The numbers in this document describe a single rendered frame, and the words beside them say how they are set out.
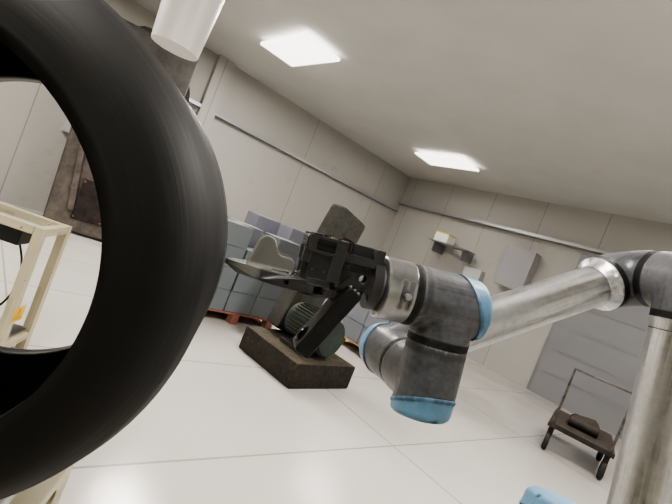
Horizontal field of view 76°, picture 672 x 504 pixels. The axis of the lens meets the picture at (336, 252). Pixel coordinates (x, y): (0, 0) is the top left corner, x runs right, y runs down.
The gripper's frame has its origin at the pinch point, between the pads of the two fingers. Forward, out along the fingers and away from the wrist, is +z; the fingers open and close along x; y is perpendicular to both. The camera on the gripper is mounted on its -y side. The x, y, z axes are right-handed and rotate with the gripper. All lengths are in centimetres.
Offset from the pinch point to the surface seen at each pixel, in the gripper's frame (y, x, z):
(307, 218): 15, -941, -112
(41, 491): -35.1, -0.4, 17.1
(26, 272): -56, -191, 108
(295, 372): -116, -288, -63
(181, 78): 158, -593, 148
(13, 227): -34, -191, 119
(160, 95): 16.5, 14.9, 10.0
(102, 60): 17.4, 17.5, 14.5
